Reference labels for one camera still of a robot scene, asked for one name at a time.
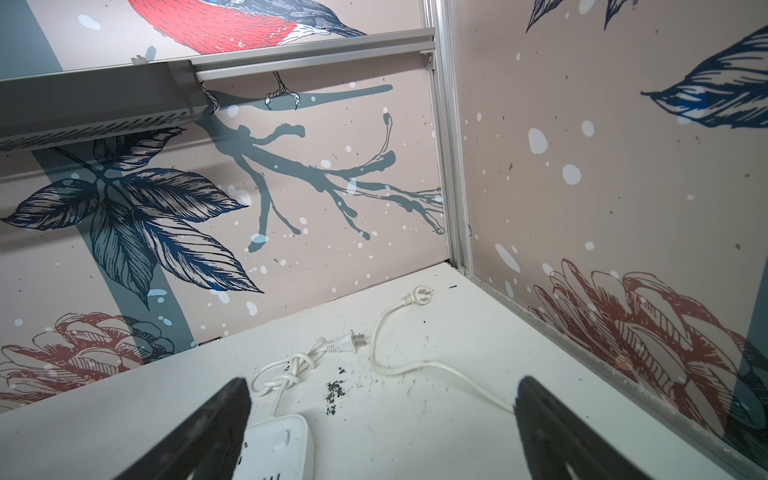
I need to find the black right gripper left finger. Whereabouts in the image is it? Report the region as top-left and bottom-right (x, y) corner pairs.
(118, 377), (252, 479)

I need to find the white square power socket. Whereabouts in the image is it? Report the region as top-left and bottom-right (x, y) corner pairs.
(233, 414), (315, 480)

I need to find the black wire basket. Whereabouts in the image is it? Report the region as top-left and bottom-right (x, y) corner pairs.
(1, 60), (211, 153)

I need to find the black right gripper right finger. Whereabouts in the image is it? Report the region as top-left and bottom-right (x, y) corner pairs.
(514, 376), (648, 480)

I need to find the white power strip cable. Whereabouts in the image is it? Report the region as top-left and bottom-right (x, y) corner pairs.
(369, 284), (517, 415)

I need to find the white socket knotted cable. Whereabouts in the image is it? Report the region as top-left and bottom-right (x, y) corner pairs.
(250, 331), (368, 418)

